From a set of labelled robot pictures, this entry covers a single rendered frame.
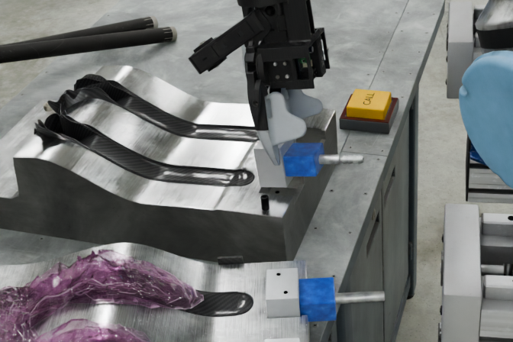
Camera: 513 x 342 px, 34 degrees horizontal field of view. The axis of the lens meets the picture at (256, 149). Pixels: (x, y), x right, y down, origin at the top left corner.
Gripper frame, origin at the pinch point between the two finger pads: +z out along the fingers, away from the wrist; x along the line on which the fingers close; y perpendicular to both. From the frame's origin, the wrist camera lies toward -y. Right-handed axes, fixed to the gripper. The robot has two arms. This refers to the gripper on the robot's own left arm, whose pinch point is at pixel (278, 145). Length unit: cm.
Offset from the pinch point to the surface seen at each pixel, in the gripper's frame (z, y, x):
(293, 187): 7.6, -0.4, 3.4
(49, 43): -6, -54, 33
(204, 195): 5.0, -9.8, -3.7
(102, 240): 11.0, -25.7, -5.6
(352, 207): 14.1, 5.1, 9.9
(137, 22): -3, -48, 55
